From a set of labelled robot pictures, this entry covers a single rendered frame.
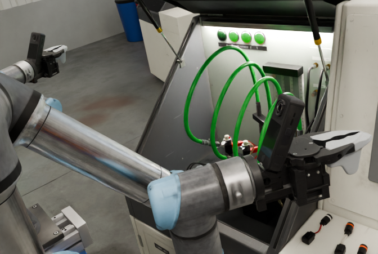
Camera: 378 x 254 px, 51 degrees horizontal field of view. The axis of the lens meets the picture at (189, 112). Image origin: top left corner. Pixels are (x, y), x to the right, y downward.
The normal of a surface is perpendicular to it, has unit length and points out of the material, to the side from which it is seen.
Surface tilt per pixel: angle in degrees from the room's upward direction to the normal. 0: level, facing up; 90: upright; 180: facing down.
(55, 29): 90
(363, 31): 76
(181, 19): 90
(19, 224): 90
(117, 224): 0
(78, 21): 90
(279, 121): 63
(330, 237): 0
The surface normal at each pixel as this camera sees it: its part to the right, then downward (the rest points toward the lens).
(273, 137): -0.94, -0.22
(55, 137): 0.40, 0.13
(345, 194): -0.69, 0.19
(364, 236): -0.17, -0.89
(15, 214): 0.95, -0.04
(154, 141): 0.72, 0.18
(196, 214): 0.24, 0.39
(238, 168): -0.05, -0.65
